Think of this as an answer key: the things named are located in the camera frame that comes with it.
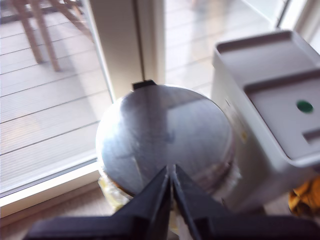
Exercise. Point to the yellow crumpled bag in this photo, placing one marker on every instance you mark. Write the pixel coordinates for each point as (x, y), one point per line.
(302, 200)

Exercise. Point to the green round sticker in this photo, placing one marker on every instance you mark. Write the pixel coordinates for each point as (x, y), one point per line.
(304, 106)

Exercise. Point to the grey recycling bin lid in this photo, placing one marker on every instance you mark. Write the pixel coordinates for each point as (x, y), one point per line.
(280, 120)

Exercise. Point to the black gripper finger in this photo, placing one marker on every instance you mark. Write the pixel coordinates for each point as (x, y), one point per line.
(152, 205)
(195, 205)

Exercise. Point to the yellowish plastic bin liner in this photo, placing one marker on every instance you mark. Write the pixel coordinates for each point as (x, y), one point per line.
(115, 197)

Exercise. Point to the grey recycling bin body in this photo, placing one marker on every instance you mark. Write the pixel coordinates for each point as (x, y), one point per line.
(250, 175)

